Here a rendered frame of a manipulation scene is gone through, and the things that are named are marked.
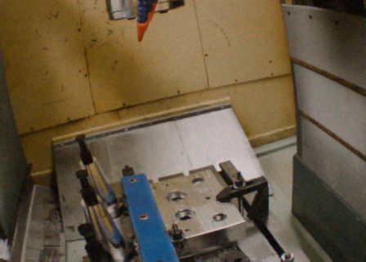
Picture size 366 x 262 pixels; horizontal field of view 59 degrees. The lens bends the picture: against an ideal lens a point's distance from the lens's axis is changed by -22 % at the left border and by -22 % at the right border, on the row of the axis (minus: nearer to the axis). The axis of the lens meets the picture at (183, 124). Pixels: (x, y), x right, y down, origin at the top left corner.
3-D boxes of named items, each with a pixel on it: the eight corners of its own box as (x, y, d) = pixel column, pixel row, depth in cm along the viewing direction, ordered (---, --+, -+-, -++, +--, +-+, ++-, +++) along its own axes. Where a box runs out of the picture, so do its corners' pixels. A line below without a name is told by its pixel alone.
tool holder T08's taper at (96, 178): (118, 208, 51) (102, 165, 48) (88, 213, 50) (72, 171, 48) (117, 193, 55) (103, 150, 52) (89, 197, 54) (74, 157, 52)
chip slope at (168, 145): (67, 265, 126) (42, 212, 117) (67, 189, 188) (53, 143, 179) (288, 213, 140) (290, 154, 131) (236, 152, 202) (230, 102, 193)
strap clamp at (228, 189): (221, 230, 95) (216, 181, 90) (218, 224, 98) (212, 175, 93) (269, 215, 97) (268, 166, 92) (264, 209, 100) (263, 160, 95)
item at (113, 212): (129, 224, 51) (123, 210, 50) (90, 231, 50) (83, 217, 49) (127, 202, 57) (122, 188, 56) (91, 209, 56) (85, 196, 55)
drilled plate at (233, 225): (148, 261, 80) (143, 246, 79) (131, 202, 107) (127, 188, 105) (246, 236, 84) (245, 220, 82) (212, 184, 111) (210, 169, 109)
